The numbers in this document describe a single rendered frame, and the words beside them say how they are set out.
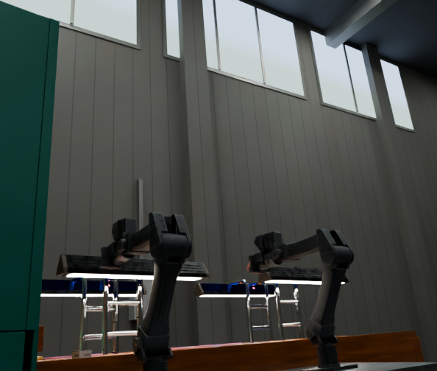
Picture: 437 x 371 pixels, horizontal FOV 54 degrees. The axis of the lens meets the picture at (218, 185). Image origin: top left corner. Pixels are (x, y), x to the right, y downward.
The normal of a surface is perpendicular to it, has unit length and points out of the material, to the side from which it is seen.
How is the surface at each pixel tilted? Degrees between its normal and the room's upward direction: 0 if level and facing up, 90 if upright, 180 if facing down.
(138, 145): 90
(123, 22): 90
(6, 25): 90
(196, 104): 90
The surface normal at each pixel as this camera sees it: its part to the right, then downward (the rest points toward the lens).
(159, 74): 0.52, -0.33
